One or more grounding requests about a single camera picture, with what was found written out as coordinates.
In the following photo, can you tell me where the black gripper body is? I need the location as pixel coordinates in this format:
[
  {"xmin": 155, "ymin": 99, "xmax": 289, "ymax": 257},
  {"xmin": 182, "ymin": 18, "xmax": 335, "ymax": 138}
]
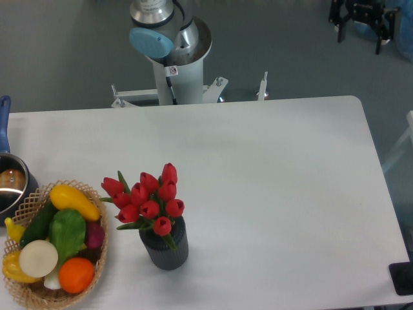
[{"xmin": 345, "ymin": 0, "xmax": 385, "ymax": 28}]

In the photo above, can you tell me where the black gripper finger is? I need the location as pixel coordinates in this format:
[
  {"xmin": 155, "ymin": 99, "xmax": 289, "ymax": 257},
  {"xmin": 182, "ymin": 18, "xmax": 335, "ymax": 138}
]
[
  {"xmin": 375, "ymin": 8, "xmax": 401, "ymax": 55},
  {"xmin": 328, "ymin": 0, "xmax": 348, "ymax": 43}
]

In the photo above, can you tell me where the red tulip bouquet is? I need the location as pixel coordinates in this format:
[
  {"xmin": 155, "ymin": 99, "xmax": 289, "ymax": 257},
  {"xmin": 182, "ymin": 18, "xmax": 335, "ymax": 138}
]
[{"xmin": 100, "ymin": 163, "xmax": 185, "ymax": 250}]

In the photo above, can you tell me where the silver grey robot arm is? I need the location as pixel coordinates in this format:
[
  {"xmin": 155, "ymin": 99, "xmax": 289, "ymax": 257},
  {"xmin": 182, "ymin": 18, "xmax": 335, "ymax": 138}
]
[{"xmin": 129, "ymin": 1, "xmax": 402, "ymax": 63}]

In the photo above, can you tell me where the dark grey ribbed vase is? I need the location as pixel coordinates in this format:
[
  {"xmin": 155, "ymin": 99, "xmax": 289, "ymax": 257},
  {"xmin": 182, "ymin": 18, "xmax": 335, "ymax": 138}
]
[{"xmin": 139, "ymin": 216, "xmax": 188, "ymax": 271}]

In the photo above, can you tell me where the blue plastic bag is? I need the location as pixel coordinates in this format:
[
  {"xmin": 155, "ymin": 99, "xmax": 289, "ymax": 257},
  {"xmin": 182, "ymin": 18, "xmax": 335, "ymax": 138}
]
[{"xmin": 385, "ymin": 0, "xmax": 412, "ymax": 62}]

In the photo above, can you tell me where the black device at table edge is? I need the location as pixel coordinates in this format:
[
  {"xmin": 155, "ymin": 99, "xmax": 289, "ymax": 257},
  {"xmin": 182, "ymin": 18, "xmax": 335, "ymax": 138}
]
[{"xmin": 388, "ymin": 262, "xmax": 412, "ymax": 296}]

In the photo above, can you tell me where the purple red onion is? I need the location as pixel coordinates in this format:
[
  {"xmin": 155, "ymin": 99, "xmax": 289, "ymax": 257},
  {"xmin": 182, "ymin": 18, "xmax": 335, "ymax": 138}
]
[{"xmin": 85, "ymin": 222, "xmax": 105, "ymax": 249}]

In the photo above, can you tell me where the yellow squash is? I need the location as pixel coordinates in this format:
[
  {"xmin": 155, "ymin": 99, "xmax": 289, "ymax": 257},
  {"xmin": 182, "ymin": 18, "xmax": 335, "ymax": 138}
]
[{"xmin": 50, "ymin": 184, "xmax": 101, "ymax": 222}]

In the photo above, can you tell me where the green lettuce leaf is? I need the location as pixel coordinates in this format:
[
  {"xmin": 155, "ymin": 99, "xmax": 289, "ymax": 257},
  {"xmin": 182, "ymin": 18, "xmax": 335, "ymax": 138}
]
[{"xmin": 48, "ymin": 209, "xmax": 86, "ymax": 267}]

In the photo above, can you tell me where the green cucumber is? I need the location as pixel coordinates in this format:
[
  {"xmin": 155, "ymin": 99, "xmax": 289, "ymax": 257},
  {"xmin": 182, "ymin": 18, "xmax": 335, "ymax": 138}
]
[{"xmin": 19, "ymin": 200, "xmax": 58, "ymax": 248}]

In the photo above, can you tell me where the orange fruit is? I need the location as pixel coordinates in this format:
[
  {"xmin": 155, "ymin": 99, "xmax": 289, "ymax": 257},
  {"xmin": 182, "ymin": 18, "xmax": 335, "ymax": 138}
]
[{"xmin": 59, "ymin": 257, "xmax": 94, "ymax": 294}]

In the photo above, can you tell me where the woven wicker basket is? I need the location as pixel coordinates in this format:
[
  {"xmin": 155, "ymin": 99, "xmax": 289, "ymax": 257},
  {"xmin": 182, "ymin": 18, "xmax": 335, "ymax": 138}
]
[{"xmin": 1, "ymin": 180, "xmax": 108, "ymax": 309}]

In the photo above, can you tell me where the white round onion slice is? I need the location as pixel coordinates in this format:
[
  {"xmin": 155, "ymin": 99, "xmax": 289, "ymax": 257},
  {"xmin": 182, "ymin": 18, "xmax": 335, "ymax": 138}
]
[{"xmin": 19, "ymin": 240, "xmax": 58, "ymax": 278}]

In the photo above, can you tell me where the yellow banana tip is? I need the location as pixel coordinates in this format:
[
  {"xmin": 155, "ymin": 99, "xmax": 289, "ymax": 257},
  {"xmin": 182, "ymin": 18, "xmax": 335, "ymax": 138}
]
[{"xmin": 4, "ymin": 218, "xmax": 26, "ymax": 243}]

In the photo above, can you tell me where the white leek stalk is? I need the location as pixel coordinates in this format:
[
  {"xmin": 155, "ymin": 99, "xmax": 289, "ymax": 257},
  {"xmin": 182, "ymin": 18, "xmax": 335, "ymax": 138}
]
[{"xmin": 44, "ymin": 266, "xmax": 61, "ymax": 290}]

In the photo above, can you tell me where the yellow bell pepper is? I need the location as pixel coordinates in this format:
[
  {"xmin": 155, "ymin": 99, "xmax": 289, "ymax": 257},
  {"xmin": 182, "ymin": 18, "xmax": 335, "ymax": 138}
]
[{"xmin": 3, "ymin": 251, "xmax": 41, "ymax": 284}]

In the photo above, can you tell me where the white frame at right edge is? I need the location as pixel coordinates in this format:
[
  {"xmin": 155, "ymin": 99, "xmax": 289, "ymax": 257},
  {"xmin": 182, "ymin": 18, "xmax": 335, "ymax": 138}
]
[{"xmin": 381, "ymin": 111, "xmax": 412, "ymax": 174}]

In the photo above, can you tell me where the blue handled saucepan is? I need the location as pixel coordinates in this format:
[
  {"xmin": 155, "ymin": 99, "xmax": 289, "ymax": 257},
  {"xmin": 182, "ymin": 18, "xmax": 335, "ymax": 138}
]
[{"xmin": 1, "ymin": 96, "xmax": 38, "ymax": 227}]

